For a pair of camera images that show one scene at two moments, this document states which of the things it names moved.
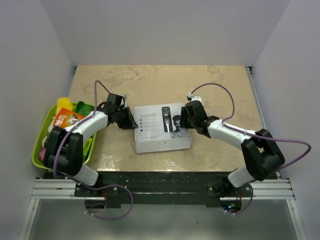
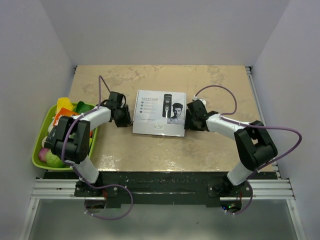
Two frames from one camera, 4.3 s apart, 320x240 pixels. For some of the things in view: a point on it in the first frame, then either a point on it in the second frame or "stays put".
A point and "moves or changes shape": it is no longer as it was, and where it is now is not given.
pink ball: [41, 154] stays put
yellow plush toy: [63, 102] stays put
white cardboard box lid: [159, 129] moves or changes shape
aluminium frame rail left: [49, 189] stays put
